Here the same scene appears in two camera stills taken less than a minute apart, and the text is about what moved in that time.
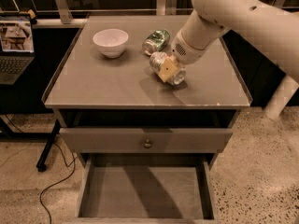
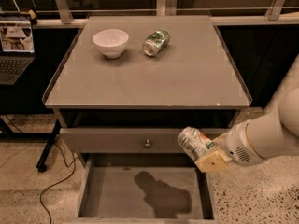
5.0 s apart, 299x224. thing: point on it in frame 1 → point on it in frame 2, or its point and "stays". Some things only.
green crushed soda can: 156,41 stays
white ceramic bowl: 111,41 stays
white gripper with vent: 186,51 → 237,144
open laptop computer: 17,49 stays
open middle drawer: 147,189 stays
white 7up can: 156,60 → 193,143
